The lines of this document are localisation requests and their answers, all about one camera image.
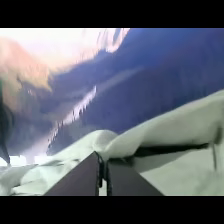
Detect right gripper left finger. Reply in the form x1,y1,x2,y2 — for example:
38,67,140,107
43,151,101,197

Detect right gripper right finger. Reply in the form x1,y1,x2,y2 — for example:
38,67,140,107
105,158,164,197

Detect khaki trousers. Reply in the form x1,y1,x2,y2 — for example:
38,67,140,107
0,89,224,197

